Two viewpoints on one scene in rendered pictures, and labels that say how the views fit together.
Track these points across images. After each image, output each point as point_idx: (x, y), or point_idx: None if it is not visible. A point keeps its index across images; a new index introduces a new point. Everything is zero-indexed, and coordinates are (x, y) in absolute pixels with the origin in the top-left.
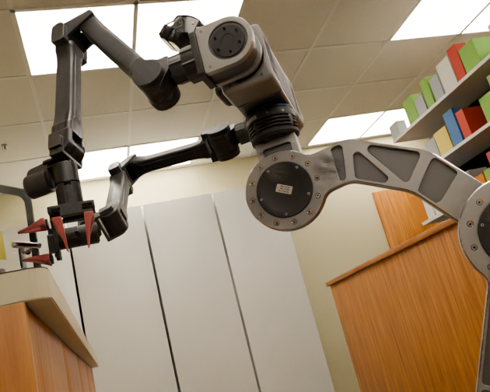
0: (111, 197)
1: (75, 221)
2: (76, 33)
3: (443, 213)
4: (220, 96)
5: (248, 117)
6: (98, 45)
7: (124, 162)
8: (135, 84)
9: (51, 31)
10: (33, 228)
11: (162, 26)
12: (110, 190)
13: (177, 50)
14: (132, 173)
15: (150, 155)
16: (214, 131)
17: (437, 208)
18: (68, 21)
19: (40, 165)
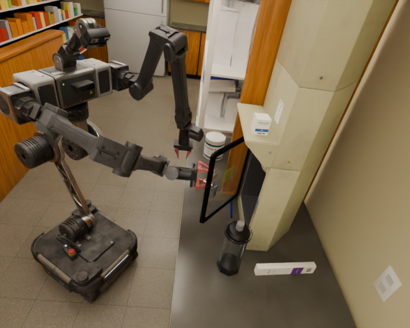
0: (152, 159)
1: (182, 150)
2: (170, 35)
3: (56, 142)
4: (92, 89)
5: (87, 103)
6: (160, 56)
7: (118, 142)
8: (152, 89)
9: (187, 40)
10: (204, 166)
11: (107, 29)
12: (148, 158)
13: (95, 45)
14: (105, 158)
15: (90, 135)
16: (62, 109)
17: (58, 140)
18: (176, 30)
19: (196, 125)
